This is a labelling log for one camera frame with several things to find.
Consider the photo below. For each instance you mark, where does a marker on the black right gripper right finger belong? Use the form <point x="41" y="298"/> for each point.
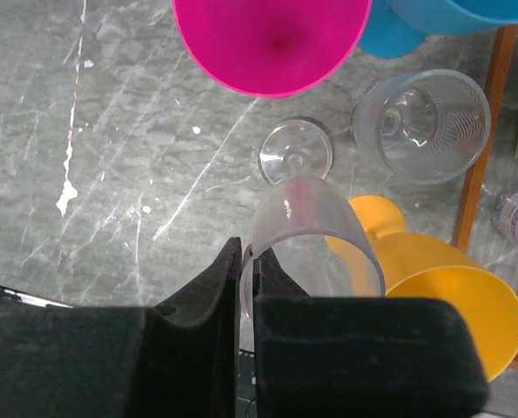
<point x="359" y="357"/>

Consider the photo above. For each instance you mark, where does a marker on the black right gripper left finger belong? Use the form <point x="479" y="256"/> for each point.
<point x="176" y="359"/>

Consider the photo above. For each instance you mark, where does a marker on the yellow wine glass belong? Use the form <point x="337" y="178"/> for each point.
<point x="375" y="255"/>

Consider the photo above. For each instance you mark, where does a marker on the patterned clear wine glass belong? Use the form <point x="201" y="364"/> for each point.
<point x="428" y="127"/>

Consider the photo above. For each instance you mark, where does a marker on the pink wine glass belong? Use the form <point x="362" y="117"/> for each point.
<point x="270" y="48"/>

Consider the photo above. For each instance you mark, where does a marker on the blue wine glass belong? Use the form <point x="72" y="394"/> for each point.
<point x="396" y="28"/>

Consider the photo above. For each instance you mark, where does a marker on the wooden dish rack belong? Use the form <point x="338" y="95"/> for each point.
<point x="495" y="174"/>

